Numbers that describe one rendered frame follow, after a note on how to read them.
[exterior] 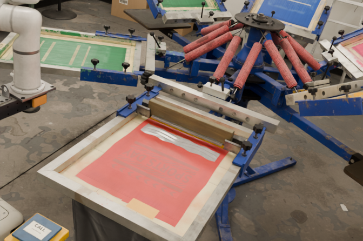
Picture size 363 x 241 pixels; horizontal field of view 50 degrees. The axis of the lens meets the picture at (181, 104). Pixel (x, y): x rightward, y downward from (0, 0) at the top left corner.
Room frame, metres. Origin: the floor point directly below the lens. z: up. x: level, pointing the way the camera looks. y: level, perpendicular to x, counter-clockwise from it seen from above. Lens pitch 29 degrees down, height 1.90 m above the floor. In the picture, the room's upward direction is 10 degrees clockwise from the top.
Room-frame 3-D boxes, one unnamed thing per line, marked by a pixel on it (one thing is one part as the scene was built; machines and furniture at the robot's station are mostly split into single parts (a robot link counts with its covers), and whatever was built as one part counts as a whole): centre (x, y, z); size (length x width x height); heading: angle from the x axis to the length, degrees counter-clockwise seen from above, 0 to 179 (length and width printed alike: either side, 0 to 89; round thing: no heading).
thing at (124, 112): (1.59, 0.20, 0.98); 0.30 x 0.05 x 0.07; 158
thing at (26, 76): (1.31, 0.62, 1.21); 0.16 x 0.13 x 0.15; 62
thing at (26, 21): (1.31, 0.61, 1.37); 0.13 x 0.10 x 0.16; 97
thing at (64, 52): (2.11, 0.54, 1.05); 1.08 x 0.61 x 0.23; 98
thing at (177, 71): (2.15, 0.25, 0.90); 1.24 x 0.06 x 0.06; 98
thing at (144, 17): (2.77, 0.06, 0.91); 1.34 x 0.40 x 0.08; 38
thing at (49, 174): (1.26, 0.03, 0.97); 0.79 x 0.58 x 0.04; 158
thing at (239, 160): (1.38, -0.32, 0.98); 0.30 x 0.05 x 0.07; 158
